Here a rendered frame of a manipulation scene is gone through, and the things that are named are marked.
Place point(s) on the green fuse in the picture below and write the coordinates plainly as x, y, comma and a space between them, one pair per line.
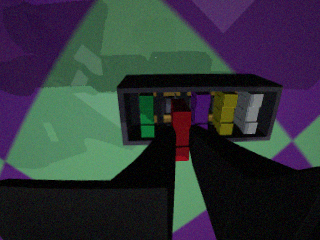
147, 115

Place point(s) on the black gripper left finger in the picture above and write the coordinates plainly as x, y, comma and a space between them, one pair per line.
137, 204

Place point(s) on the purple fuse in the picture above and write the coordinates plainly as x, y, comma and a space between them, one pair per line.
199, 106

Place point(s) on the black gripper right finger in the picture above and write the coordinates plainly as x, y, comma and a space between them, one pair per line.
251, 197

